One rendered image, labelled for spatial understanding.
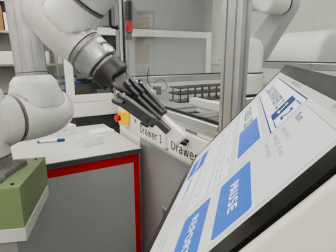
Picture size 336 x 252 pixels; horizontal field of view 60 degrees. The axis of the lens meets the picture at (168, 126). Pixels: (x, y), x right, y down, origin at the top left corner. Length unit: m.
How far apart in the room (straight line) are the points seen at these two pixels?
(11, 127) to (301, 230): 0.87
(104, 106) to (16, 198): 1.34
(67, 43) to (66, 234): 1.09
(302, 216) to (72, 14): 0.56
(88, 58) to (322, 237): 0.54
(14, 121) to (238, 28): 0.71
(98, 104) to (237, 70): 1.38
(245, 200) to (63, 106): 0.90
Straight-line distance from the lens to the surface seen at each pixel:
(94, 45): 0.64
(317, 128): 0.24
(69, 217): 1.52
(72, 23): 0.64
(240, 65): 0.89
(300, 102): 0.34
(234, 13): 0.91
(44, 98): 1.03
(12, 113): 0.97
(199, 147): 1.04
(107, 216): 1.58
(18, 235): 0.94
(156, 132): 1.32
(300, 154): 0.23
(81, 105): 2.07
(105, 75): 0.63
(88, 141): 1.54
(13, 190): 0.88
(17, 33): 1.07
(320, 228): 0.20
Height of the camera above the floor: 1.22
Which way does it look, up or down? 14 degrees down
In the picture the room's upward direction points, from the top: straight up
